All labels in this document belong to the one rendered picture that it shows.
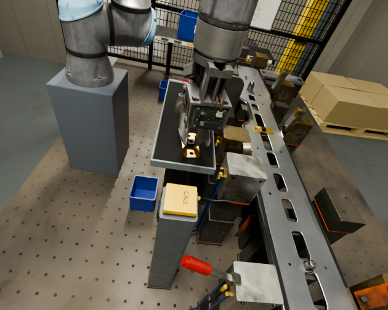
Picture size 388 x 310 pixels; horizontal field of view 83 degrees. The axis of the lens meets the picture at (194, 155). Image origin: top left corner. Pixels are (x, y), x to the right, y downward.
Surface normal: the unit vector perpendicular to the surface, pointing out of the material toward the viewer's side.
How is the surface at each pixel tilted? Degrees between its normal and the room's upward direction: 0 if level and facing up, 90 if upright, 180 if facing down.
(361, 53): 90
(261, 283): 0
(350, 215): 0
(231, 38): 89
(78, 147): 90
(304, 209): 0
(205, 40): 90
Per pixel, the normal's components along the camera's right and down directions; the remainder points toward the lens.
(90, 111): -0.04, 0.69
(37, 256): 0.19, -0.69
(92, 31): 0.45, 0.68
